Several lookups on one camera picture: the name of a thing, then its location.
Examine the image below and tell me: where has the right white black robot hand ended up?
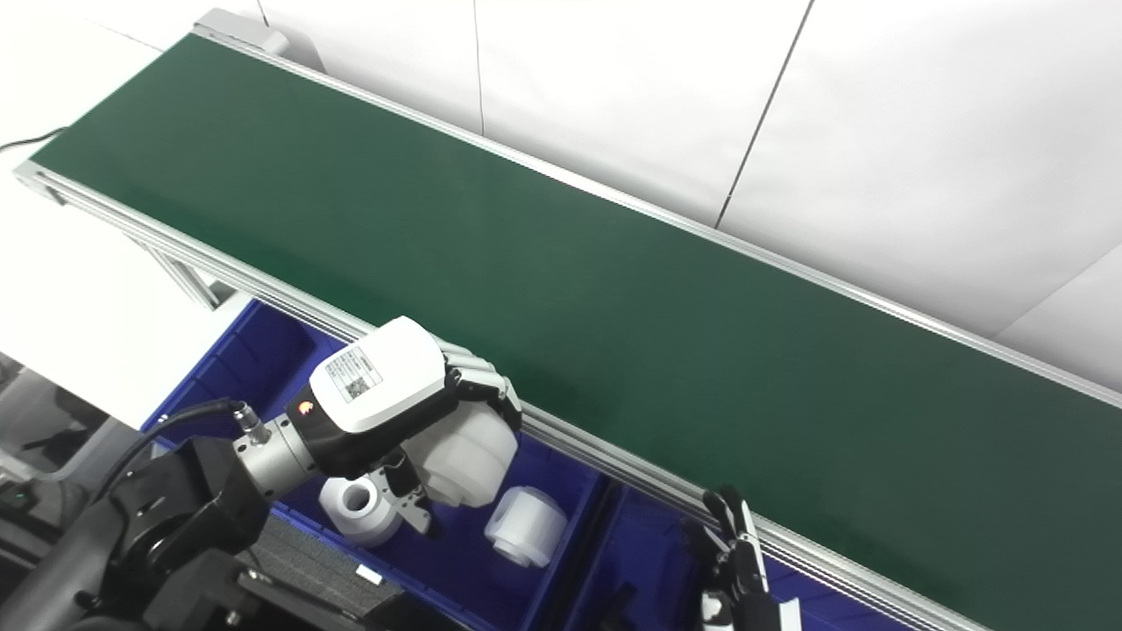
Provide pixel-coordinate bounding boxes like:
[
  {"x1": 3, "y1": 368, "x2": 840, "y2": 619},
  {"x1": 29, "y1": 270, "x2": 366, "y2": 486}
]
[{"x1": 692, "y1": 485, "x2": 803, "y2": 631}]

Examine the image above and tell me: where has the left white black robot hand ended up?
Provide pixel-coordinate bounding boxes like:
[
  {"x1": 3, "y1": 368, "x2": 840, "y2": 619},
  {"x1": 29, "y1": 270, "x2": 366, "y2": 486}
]
[{"x1": 294, "y1": 315, "x2": 523, "y2": 535}]

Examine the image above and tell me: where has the white plastic cylinder part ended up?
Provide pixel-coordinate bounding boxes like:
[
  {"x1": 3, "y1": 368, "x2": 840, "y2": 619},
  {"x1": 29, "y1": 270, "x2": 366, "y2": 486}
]
[
  {"x1": 485, "y1": 486, "x2": 568, "y2": 568},
  {"x1": 318, "y1": 476, "x2": 404, "y2": 549},
  {"x1": 412, "y1": 401, "x2": 518, "y2": 507}
]

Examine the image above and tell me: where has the blue bin with black parts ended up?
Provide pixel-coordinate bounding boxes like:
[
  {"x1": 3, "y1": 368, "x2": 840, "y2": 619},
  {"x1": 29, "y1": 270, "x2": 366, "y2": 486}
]
[{"x1": 561, "y1": 482, "x2": 913, "y2": 631}]

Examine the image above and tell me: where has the black plastic cylinder part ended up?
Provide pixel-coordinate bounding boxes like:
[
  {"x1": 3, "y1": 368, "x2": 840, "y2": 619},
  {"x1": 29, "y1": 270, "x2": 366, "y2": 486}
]
[{"x1": 605, "y1": 583, "x2": 637, "y2": 631}]

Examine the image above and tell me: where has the blue bin with white parts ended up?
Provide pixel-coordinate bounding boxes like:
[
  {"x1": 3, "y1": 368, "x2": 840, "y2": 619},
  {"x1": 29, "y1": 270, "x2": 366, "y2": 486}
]
[{"x1": 140, "y1": 298, "x2": 614, "y2": 631}]

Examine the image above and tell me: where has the green conveyor belt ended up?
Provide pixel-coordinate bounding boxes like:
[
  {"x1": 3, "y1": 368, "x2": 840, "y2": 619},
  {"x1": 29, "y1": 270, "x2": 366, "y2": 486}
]
[
  {"x1": 31, "y1": 35, "x2": 1122, "y2": 631},
  {"x1": 13, "y1": 9, "x2": 1122, "y2": 631}
]

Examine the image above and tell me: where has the aluminium conveyor leg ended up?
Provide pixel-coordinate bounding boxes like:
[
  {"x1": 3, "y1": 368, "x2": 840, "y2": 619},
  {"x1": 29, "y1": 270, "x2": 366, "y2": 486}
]
[{"x1": 145, "y1": 245, "x2": 220, "y2": 309}]

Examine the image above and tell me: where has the grey conveyor motor housing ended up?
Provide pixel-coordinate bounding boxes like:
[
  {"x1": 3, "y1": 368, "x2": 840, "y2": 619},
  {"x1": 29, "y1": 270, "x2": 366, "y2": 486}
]
[{"x1": 195, "y1": 9, "x2": 325, "y2": 71}]

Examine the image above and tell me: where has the black power cable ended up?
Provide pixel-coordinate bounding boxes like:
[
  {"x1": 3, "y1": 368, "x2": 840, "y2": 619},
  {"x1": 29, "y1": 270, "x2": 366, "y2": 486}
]
[{"x1": 0, "y1": 127, "x2": 69, "y2": 152}]

